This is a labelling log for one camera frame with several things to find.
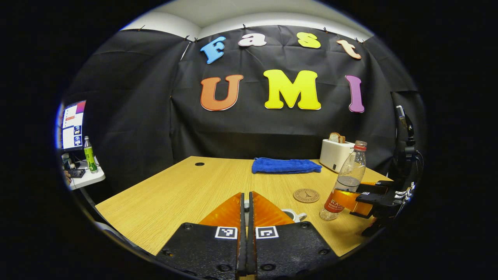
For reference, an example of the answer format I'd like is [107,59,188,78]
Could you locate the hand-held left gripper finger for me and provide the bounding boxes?
[248,191,339,280]
[156,192,247,280]

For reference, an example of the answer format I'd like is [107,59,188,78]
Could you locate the clear plastic water bottle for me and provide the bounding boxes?
[320,140,368,221]

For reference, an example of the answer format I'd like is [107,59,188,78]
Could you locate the white teacup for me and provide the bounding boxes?
[281,208,308,223]

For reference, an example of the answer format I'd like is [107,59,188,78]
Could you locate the round brown coaster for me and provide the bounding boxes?
[293,188,320,203]

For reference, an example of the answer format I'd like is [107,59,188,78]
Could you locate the green drink bottle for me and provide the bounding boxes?
[84,136,98,173]

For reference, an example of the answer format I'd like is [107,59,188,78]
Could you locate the white toaster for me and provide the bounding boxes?
[320,139,355,173]

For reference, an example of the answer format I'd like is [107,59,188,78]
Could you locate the blue towel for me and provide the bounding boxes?
[251,157,323,174]

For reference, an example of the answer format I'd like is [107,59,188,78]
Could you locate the white side table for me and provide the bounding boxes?
[64,157,106,190]

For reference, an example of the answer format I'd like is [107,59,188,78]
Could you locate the computer monitor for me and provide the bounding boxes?
[58,100,87,153]

